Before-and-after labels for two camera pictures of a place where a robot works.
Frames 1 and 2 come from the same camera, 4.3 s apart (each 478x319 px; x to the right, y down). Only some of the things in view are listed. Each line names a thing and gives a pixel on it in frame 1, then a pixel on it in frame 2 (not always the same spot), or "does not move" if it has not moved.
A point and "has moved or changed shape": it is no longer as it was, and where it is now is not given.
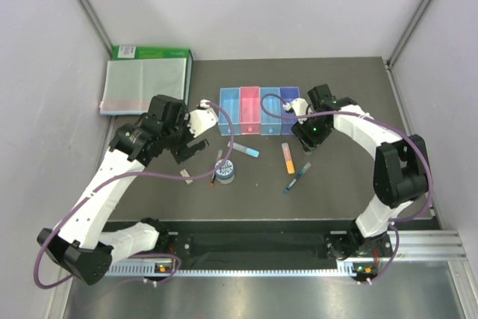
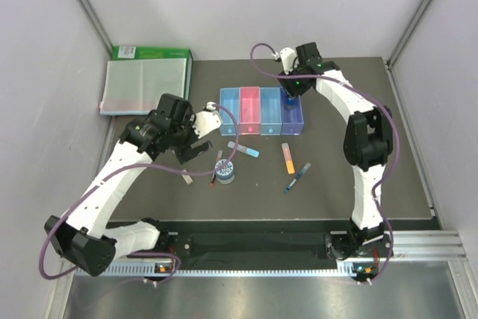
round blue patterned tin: x=225 y=174 does not move
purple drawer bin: x=288 y=93 does not move
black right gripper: x=301 y=132 -> x=292 y=90
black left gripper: x=181 y=151 does not move
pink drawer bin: x=249 y=110 does not move
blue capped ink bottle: x=308 y=150 has moved or changed shape
